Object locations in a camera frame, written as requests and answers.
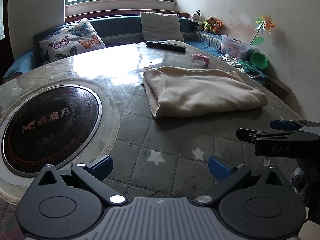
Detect blue sofa bench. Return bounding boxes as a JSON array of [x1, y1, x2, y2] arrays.
[[3, 15, 292, 100]]

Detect pink hair tie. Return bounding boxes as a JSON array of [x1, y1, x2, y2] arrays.
[[191, 53, 211, 66]]

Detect crumpled cloths on bench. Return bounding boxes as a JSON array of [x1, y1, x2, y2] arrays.
[[218, 54, 266, 80]]

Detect colourful paper pinwheel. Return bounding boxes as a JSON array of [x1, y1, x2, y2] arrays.
[[249, 14, 276, 47]]

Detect clear plastic storage box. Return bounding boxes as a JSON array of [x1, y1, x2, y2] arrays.
[[220, 35, 248, 59]]

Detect black round induction cooker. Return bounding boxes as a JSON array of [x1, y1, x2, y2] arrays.
[[1, 85, 103, 178]]

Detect cream beige garment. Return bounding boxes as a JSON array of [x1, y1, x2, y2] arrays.
[[143, 66, 268, 118]]

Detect plain beige pillow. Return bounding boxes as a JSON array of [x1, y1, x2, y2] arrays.
[[140, 12, 184, 42]]

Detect butterfly print pillow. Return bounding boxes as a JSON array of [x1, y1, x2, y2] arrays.
[[40, 18, 106, 64]]

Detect grey quilted star tablecloth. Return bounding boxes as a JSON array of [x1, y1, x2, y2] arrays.
[[0, 39, 308, 240]]

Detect orange green plush toys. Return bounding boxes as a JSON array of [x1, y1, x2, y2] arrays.
[[203, 16, 223, 35]]

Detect black white plush toy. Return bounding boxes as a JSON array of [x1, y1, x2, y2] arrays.
[[191, 10, 203, 30]]

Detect black remote control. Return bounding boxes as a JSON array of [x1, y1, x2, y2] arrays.
[[146, 41, 187, 53]]

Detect green plastic bowl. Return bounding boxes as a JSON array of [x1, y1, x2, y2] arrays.
[[250, 52, 268, 69]]

